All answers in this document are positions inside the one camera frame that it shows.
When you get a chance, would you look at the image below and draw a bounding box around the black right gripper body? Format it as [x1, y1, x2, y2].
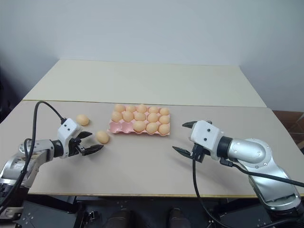
[190, 143, 207, 164]

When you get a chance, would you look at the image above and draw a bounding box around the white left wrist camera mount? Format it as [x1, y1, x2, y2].
[57, 118, 82, 159]

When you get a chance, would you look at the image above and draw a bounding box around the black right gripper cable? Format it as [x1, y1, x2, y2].
[191, 158, 304, 228]

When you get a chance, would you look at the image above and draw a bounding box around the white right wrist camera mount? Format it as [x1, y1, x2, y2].
[190, 120, 225, 161]

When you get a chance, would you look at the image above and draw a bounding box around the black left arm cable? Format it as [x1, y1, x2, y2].
[0, 101, 68, 212]

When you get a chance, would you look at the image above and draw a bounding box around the pink egg tray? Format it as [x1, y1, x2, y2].
[108, 105, 172, 137]

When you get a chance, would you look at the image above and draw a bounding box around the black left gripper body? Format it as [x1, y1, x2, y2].
[68, 136, 86, 157]

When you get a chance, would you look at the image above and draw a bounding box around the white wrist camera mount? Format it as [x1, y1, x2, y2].
[57, 118, 82, 159]
[190, 120, 225, 161]

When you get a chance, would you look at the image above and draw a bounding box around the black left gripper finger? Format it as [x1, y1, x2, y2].
[76, 131, 93, 142]
[80, 144, 105, 157]

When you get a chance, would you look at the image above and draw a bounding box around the black base frame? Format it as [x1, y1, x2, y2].
[14, 195, 80, 228]

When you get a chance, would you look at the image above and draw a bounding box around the dark rounded shape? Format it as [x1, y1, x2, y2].
[169, 207, 191, 228]
[108, 208, 133, 228]

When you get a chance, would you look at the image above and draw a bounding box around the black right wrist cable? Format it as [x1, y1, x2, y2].
[219, 158, 304, 188]

